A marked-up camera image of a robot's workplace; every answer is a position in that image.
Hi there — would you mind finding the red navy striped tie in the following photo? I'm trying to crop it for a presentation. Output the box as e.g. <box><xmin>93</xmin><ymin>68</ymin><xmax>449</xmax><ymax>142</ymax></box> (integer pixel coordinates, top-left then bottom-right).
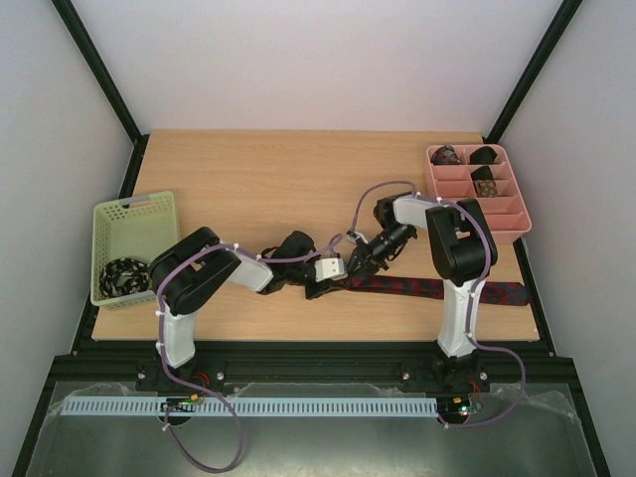
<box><xmin>344</xmin><ymin>275</ymin><xmax>531</xmax><ymax>307</ymax></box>

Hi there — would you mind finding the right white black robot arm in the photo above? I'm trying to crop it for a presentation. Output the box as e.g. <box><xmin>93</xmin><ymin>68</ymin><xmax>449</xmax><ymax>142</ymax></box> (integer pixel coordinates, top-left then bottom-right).
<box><xmin>346</xmin><ymin>193</ymin><xmax>498</xmax><ymax>390</ymax></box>

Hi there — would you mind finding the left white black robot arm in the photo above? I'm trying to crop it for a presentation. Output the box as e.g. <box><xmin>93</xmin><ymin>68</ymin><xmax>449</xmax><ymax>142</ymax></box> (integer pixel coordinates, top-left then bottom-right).
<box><xmin>148</xmin><ymin>227</ymin><xmax>346</xmax><ymax>369</ymax></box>

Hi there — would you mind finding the dark floral rolled tie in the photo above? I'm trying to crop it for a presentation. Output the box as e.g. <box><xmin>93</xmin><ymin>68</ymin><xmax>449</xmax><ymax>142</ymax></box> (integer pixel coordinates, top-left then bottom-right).
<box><xmin>430</xmin><ymin>145</ymin><xmax>461</xmax><ymax>166</ymax></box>

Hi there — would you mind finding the brown patterned rolled tie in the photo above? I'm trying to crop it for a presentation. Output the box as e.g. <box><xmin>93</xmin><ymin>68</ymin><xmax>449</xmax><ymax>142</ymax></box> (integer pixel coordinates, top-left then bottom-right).
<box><xmin>473</xmin><ymin>180</ymin><xmax>499</xmax><ymax>198</ymax></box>

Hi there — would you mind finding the black rolled tie middle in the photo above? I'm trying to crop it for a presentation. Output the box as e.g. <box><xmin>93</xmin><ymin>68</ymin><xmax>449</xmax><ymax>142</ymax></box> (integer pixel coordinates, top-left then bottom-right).
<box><xmin>471</xmin><ymin>165</ymin><xmax>494</xmax><ymax>182</ymax></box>

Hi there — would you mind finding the black rolled tie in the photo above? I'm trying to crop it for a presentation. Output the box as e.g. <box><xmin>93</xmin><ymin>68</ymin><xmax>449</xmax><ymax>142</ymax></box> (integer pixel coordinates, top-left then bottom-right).
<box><xmin>469</xmin><ymin>146</ymin><xmax>498</xmax><ymax>165</ymax></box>
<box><xmin>471</xmin><ymin>165</ymin><xmax>494</xmax><ymax>182</ymax></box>

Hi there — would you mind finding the pink divided organizer tray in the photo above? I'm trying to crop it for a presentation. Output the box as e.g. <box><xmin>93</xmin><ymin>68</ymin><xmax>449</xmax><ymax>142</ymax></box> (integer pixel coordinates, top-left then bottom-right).
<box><xmin>426</xmin><ymin>144</ymin><xmax>532</xmax><ymax>244</ymax></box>

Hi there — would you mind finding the black rolled tie back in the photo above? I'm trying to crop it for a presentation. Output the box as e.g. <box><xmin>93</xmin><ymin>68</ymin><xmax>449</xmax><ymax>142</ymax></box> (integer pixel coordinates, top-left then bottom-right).
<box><xmin>469</xmin><ymin>146</ymin><xmax>498</xmax><ymax>165</ymax></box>

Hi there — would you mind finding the green plastic basket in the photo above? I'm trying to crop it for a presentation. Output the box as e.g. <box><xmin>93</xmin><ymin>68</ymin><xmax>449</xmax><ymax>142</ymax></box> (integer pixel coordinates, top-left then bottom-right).
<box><xmin>90</xmin><ymin>191</ymin><xmax>180</xmax><ymax>310</ymax></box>

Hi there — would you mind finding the black white patterned tie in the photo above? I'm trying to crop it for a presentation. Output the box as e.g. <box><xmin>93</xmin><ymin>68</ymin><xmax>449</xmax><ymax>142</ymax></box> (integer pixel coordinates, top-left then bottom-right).
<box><xmin>98</xmin><ymin>257</ymin><xmax>150</xmax><ymax>299</ymax></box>

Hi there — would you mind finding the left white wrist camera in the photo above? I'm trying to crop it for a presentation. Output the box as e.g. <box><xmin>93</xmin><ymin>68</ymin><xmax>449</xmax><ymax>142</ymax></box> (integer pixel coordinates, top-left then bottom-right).
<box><xmin>314</xmin><ymin>256</ymin><xmax>348</xmax><ymax>282</ymax></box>

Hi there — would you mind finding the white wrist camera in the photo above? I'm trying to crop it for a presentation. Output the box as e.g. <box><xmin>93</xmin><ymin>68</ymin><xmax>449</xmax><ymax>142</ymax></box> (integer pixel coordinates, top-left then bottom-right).
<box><xmin>345</xmin><ymin>230</ymin><xmax>368</xmax><ymax>243</ymax></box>
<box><xmin>314</xmin><ymin>256</ymin><xmax>348</xmax><ymax>282</ymax></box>

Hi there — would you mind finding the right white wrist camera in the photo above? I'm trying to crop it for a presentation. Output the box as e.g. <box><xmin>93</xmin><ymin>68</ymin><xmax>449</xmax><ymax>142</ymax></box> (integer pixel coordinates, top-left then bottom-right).
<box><xmin>345</xmin><ymin>230</ymin><xmax>368</xmax><ymax>243</ymax></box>

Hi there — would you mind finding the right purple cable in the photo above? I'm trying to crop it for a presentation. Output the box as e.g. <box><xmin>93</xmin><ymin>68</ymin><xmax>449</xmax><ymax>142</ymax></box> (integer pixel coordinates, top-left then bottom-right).
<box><xmin>350</xmin><ymin>179</ymin><xmax>528</xmax><ymax>431</ymax></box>

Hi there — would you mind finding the purple cable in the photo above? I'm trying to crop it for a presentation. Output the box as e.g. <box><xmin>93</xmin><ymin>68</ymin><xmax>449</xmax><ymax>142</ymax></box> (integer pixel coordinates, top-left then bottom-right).
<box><xmin>350</xmin><ymin>179</ymin><xmax>528</xmax><ymax>431</ymax></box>
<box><xmin>154</xmin><ymin>231</ymin><xmax>344</xmax><ymax>472</ymax></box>

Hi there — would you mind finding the light blue cable duct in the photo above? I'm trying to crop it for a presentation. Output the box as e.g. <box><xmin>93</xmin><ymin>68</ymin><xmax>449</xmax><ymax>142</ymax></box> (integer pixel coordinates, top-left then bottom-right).
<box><xmin>61</xmin><ymin>397</ymin><xmax>438</xmax><ymax>418</ymax></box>

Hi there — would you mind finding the right black frame post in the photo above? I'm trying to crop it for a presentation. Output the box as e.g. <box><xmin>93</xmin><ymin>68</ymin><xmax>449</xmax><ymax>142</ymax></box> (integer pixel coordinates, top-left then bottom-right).
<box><xmin>482</xmin><ymin>0</ymin><xmax>583</xmax><ymax>144</ymax></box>

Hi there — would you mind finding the black frame post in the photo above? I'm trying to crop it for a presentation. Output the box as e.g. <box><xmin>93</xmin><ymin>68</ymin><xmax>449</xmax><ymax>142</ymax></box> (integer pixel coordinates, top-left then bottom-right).
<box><xmin>49</xmin><ymin>0</ymin><xmax>145</xmax><ymax>145</ymax></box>
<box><xmin>482</xmin><ymin>0</ymin><xmax>583</xmax><ymax>144</ymax></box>

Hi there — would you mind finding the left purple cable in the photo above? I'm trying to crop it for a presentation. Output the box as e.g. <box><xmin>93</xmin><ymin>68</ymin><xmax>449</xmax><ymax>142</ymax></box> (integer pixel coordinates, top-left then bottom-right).
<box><xmin>154</xmin><ymin>231</ymin><xmax>344</xmax><ymax>472</ymax></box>

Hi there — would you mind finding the black aluminium frame rail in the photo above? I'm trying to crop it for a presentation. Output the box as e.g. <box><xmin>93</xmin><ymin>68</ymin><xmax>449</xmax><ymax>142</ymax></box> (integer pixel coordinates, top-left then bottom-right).
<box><xmin>45</xmin><ymin>342</ymin><xmax>581</xmax><ymax>395</ymax></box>

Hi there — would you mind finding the left black frame post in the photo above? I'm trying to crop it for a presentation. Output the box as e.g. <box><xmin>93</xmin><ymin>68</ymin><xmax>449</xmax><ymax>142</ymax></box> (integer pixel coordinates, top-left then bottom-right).
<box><xmin>49</xmin><ymin>0</ymin><xmax>145</xmax><ymax>145</ymax></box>

